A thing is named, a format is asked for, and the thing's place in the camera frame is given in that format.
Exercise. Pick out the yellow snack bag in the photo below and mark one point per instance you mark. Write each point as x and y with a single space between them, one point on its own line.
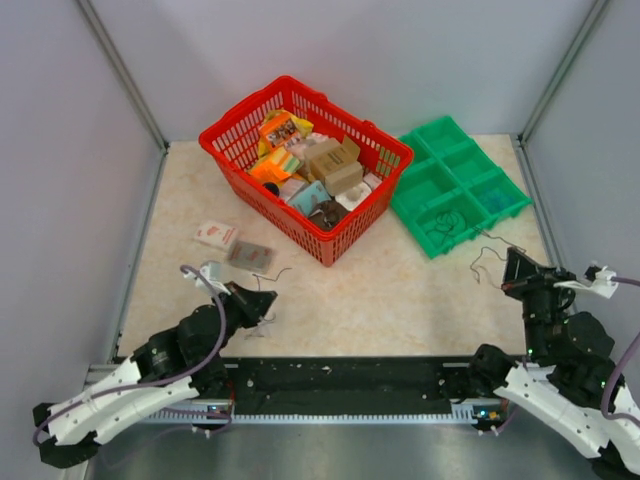
305 127

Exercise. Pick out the grey red card box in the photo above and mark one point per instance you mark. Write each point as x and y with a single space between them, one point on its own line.
251 257

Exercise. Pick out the white red card box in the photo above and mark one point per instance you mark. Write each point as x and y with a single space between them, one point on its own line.
217 235

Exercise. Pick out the green compartment tray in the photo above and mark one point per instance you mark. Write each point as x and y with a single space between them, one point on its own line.
452 191

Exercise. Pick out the dark brown packet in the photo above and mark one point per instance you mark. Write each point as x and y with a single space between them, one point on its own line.
327 215

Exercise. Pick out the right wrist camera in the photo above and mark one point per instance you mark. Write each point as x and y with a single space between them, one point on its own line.
597 280

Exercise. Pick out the right aluminium corner post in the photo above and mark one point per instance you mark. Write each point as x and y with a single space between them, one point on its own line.
594 17

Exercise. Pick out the white round item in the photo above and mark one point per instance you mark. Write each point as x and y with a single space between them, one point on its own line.
350 199

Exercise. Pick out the small brown cardboard box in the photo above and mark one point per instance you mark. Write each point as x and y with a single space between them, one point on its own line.
343 179

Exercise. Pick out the orange snack box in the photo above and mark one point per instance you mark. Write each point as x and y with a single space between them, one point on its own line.
279 131

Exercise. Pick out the light blue box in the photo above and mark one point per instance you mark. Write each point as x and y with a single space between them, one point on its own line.
307 200

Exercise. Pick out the orange green box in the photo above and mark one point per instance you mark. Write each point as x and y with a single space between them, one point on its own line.
277 166

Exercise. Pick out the large brown cardboard box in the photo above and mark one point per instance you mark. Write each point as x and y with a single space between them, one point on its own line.
329 156

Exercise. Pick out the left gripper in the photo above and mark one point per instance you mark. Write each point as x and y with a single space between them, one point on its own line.
255 304

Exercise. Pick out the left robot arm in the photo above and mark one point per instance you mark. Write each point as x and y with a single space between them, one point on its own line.
176 364

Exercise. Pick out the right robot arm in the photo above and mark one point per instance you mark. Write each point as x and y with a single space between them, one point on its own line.
567 379

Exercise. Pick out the pink white box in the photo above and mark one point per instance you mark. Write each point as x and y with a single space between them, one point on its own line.
291 187

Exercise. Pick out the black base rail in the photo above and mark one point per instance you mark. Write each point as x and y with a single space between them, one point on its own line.
341 386

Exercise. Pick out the red plastic shopping basket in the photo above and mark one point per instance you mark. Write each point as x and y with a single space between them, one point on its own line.
233 143

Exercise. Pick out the left aluminium corner post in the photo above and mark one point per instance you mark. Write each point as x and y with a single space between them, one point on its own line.
121 72

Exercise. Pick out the aluminium corner post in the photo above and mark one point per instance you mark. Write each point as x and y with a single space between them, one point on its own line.
121 72
594 17

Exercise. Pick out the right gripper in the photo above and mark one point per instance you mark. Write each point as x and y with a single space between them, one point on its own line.
520 268

